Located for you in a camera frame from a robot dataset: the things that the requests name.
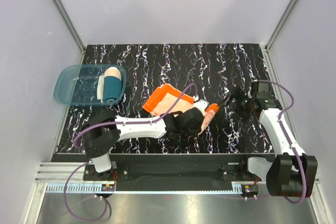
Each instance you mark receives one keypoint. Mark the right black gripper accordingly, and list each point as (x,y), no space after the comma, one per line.
(238,100)

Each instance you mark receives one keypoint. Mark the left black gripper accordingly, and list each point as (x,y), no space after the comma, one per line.
(199,118)

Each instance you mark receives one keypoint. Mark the orange and cream Doraemon towel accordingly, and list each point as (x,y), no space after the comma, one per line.
(165,98)

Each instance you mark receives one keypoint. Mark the teal and cream Doraemon towel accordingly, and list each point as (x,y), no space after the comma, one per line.
(109,85)

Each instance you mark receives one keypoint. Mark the translucent blue plastic tray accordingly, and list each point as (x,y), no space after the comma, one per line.
(77,85)

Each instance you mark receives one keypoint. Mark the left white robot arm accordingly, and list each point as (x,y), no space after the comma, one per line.
(101,133)

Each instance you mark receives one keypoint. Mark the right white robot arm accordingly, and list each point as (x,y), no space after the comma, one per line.
(292,173)

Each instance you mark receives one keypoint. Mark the right small circuit board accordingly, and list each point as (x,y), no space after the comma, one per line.
(251,189)

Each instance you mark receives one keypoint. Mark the small circuit board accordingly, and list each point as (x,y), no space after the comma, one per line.
(251,189)
(108,187)

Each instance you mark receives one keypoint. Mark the left small circuit board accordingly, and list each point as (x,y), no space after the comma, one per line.
(108,187)

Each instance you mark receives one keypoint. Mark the aluminium frame rail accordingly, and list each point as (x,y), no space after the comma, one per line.
(60,171)

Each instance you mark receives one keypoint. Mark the slotted white cable duct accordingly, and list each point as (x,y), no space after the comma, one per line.
(147,188)

